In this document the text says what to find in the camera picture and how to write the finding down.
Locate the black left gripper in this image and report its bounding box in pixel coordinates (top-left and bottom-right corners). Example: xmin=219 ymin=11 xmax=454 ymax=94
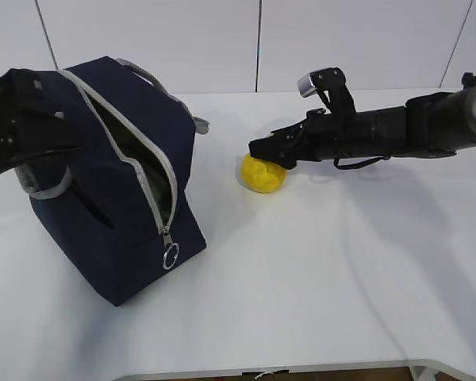
xmin=0 ymin=68 xmax=84 ymax=174

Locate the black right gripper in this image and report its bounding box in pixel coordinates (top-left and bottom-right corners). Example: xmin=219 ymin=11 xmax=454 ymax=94
xmin=248 ymin=109 xmax=357 ymax=169

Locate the yellow pear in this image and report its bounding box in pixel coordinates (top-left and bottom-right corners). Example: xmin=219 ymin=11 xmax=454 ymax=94
xmin=240 ymin=154 xmax=287 ymax=194

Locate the navy blue lunch bag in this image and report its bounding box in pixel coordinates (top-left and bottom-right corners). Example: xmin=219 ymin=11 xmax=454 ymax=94
xmin=15 ymin=56 xmax=208 ymax=306

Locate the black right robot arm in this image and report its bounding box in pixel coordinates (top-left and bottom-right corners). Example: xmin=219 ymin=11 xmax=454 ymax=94
xmin=248 ymin=67 xmax=476 ymax=170

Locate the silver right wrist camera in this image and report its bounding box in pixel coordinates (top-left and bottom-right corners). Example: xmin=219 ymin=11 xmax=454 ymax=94
xmin=297 ymin=67 xmax=347 ymax=98

